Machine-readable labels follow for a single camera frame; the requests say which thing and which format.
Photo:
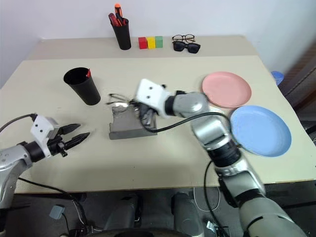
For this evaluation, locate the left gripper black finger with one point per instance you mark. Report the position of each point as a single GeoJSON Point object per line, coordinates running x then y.
{"type": "Point", "coordinates": [76, 139]}
{"type": "Point", "coordinates": [70, 128]}

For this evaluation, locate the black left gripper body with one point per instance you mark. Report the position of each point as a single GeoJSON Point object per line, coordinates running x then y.
{"type": "Point", "coordinates": [55, 144]}

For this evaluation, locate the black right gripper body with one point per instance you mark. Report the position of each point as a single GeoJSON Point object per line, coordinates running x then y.
{"type": "Point", "coordinates": [144, 108]}

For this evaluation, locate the thin metal frame glasses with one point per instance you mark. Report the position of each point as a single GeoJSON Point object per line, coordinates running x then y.
{"type": "Point", "coordinates": [118, 97]}

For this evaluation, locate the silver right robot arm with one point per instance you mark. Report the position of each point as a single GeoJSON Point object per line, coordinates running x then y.
{"type": "Point", "coordinates": [209, 133]}

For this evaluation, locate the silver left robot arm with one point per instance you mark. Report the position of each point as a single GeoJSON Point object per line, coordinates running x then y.
{"type": "Point", "coordinates": [12, 158]}

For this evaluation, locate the grey glasses case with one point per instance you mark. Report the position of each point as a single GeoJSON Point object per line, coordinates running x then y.
{"type": "Point", "coordinates": [128, 126]}

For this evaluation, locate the black plastic cup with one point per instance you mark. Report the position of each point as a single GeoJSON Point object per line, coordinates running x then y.
{"type": "Point", "coordinates": [85, 89]}

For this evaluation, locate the red marker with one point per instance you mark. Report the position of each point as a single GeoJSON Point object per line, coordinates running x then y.
{"type": "Point", "coordinates": [88, 73]}

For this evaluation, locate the red wooden block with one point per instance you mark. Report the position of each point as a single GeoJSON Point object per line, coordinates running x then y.
{"type": "Point", "coordinates": [142, 43]}

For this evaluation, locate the yellow wooden block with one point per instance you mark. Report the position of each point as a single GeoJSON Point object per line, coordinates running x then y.
{"type": "Point", "coordinates": [151, 42]}

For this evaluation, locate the small grey blue box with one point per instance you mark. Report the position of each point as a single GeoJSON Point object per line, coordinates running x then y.
{"type": "Point", "coordinates": [56, 211]}

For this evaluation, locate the green wooden block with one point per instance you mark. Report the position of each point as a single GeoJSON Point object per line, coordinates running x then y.
{"type": "Point", "coordinates": [159, 41]}

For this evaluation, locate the tall black pen holder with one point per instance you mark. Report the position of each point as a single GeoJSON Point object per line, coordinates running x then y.
{"type": "Point", "coordinates": [122, 35]}

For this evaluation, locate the black sunglasses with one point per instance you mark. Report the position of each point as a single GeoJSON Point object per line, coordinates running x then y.
{"type": "Point", "coordinates": [190, 47]}

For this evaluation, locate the pink plate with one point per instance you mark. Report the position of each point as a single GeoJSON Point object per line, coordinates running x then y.
{"type": "Point", "coordinates": [225, 89]}

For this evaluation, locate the dark rounded robot leg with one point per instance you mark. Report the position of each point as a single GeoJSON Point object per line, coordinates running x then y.
{"type": "Point", "coordinates": [186, 212]}
{"type": "Point", "coordinates": [123, 212]}

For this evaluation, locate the orange tipped black screwdriver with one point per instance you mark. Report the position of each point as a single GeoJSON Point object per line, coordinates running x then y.
{"type": "Point", "coordinates": [118, 11]}

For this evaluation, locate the blue plate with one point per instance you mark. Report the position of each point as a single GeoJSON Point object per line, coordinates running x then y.
{"type": "Point", "coordinates": [261, 129]}

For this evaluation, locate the dark furniture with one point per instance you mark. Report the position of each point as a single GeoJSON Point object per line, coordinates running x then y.
{"type": "Point", "coordinates": [303, 81]}

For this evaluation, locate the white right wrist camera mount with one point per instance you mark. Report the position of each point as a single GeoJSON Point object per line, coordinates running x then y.
{"type": "Point", "coordinates": [151, 95]}

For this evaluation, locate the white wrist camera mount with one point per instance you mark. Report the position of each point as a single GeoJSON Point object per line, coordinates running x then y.
{"type": "Point", "coordinates": [40, 126]}
{"type": "Point", "coordinates": [151, 95]}

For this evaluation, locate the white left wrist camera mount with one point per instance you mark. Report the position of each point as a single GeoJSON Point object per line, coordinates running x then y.
{"type": "Point", "coordinates": [40, 126]}

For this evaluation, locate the brown frame glasses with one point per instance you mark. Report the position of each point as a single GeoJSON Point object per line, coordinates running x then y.
{"type": "Point", "coordinates": [184, 36]}

